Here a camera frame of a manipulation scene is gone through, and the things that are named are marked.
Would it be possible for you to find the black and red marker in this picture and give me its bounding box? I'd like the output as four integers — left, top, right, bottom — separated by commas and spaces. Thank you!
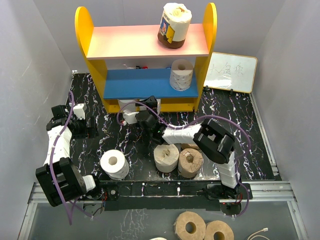
135, 65, 148, 69

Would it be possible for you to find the white roll at bottom edge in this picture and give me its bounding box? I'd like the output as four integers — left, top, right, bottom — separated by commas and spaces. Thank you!
150, 237, 167, 240

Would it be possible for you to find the yellow shelf with coloured boards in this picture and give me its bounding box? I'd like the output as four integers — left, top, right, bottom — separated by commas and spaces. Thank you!
74, 2, 218, 113

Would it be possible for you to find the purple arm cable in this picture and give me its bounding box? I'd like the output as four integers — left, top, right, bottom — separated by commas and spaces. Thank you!
48, 90, 96, 226
116, 101, 252, 218

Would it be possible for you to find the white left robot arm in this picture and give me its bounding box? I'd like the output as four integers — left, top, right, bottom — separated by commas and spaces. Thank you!
35, 103, 104, 207

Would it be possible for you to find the tan roll on floor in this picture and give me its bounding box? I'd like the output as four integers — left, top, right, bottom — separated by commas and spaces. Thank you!
204, 220, 235, 240
173, 211, 206, 240

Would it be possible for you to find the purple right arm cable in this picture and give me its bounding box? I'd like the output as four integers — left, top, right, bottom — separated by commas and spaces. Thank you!
116, 101, 252, 218

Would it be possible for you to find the beige roll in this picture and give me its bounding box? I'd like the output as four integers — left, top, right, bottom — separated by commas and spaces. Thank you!
157, 2, 192, 49
153, 144, 180, 173

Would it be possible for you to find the brown roll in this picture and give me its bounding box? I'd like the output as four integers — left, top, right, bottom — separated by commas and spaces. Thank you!
178, 148, 204, 179
180, 143, 200, 150

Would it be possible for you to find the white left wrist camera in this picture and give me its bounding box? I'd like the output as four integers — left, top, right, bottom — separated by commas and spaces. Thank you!
73, 103, 87, 120

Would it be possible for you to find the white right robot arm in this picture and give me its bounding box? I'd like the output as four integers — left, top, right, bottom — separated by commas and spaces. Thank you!
134, 96, 241, 199

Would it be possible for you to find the tan roll on floor right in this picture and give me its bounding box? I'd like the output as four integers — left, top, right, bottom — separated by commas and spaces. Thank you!
204, 220, 235, 240

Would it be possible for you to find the brown roll front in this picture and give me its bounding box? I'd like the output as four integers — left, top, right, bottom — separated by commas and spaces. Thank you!
178, 148, 204, 179

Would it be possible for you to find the tan roll on floor left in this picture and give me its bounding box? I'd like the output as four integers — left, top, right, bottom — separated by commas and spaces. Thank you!
173, 211, 206, 240

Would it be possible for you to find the brown roll back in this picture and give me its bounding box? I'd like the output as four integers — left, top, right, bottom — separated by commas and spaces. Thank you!
180, 143, 200, 150

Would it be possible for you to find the small whiteboard with writing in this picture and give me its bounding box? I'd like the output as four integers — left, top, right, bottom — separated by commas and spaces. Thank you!
203, 52, 258, 94

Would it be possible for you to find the beige roll back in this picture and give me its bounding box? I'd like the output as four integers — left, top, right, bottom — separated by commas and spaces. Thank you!
157, 2, 192, 49

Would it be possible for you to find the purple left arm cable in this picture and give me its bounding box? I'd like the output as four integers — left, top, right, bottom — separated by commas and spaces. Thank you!
48, 90, 96, 226

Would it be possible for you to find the white cable on floor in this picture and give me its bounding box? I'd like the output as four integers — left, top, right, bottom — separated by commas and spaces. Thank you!
247, 227, 270, 240

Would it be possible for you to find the beige roll front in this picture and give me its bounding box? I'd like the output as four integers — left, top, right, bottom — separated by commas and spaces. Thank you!
153, 144, 180, 173

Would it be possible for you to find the patterned white paper roll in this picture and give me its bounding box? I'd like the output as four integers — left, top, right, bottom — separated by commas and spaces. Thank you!
169, 59, 194, 92

